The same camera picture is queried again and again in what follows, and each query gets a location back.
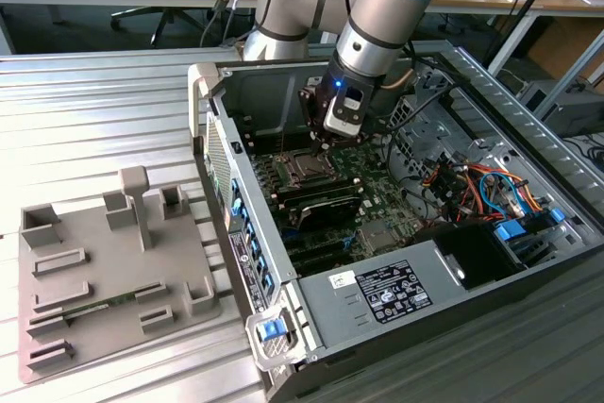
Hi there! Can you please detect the coloured power wire bundle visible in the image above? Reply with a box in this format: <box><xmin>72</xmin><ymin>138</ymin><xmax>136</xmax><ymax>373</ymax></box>
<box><xmin>422</xmin><ymin>160</ymin><xmax>553</xmax><ymax>227</ymax></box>

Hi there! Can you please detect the thin wire locking lever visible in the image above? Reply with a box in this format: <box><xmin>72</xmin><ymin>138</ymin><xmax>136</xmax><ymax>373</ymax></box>
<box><xmin>278</xmin><ymin>105</ymin><xmax>289</xmax><ymax>159</ymax></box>

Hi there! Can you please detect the blue disk carrier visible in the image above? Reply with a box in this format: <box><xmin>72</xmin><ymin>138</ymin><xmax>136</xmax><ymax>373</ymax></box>
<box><xmin>493</xmin><ymin>219</ymin><xmax>526</xmax><ymax>253</ymax></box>

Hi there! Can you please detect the blue case latch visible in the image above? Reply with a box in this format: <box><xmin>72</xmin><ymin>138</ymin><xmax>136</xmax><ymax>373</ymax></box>
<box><xmin>258</xmin><ymin>320</ymin><xmax>285</xmax><ymax>342</ymax></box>

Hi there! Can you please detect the brown cardboard box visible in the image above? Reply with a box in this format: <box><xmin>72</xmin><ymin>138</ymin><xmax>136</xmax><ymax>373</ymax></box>
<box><xmin>526</xmin><ymin>15</ymin><xmax>604</xmax><ymax>86</ymax></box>

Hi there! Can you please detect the green motherboard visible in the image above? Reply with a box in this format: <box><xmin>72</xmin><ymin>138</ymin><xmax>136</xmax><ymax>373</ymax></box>
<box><xmin>245</xmin><ymin>126</ymin><xmax>426</xmax><ymax>277</ymax></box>

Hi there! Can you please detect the silver green CPU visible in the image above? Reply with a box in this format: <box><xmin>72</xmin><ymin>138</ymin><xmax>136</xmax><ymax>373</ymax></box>
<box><xmin>294</xmin><ymin>156</ymin><xmax>331</xmax><ymax>180</ymax></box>

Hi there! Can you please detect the grey desktop computer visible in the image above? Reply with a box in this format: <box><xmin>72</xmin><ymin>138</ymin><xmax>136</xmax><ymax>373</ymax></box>
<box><xmin>516</xmin><ymin>79</ymin><xmax>604</xmax><ymax>138</ymax></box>

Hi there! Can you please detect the black graphics card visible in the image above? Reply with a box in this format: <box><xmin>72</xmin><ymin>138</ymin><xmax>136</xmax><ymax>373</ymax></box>
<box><xmin>294</xmin><ymin>194</ymin><xmax>362</xmax><ymax>234</ymax></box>

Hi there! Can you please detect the black office chair base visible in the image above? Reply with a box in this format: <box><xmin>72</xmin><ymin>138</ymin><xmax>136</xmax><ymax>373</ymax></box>
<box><xmin>110</xmin><ymin>5</ymin><xmax>202</xmax><ymax>48</ymax></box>

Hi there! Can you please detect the grey metal drive cage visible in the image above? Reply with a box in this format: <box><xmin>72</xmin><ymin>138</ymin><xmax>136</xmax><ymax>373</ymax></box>
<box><xmin>384</xmin><ymin>93</ymin><xmax>473</xmax><ymax>182</ymax></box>

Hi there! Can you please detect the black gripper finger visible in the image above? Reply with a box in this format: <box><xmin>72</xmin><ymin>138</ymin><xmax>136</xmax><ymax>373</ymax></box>
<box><xmin>329</xmin><ymin>131</ymin><xmax>370</xmax><ymax>149</ymax></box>
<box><xmin>298</xmin><ymin>85</ymin><xmax>332</xmax><ymax>158</ymax></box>

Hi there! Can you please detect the grey open PC case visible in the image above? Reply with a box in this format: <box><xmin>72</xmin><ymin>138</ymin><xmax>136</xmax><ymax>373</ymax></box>
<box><xmin>187</xmin><ymin>42</ymin><xmax>604</xmax><ymax>403</ymax></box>

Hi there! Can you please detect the metal CPU socket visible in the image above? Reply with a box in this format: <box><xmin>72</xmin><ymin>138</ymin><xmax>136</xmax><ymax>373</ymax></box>
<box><xmin>276</xmin><ymin>145</ymin><xmax>344</xmax><ymax>189</ymax></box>

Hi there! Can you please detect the black plastic duct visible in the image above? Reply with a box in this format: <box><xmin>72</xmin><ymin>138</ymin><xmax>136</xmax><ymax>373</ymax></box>
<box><xmin>412</xmin><ymin>221</ymin><xmax>528</xmax><ymax>294</ymax></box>

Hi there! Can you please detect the grey power supply unit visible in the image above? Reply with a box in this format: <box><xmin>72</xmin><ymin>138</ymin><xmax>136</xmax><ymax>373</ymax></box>
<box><xmin>295</xmin><ymin>238</ymin><xmax>468</xmax><ymax>351</ymax></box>

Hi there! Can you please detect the grey-brown parts rack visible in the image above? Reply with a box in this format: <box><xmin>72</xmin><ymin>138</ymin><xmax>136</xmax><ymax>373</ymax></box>
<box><xmin>17</xmin><ymin>165</ymin><xmax>224</xmax><ymax>385</ymax></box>

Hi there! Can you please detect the green RAM stick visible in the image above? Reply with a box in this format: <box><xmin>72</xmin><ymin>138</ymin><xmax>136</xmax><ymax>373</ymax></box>
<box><xmin>60</xmin><ymin>290</ymin><xmax>143</xmax><ymax>324</ymax></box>

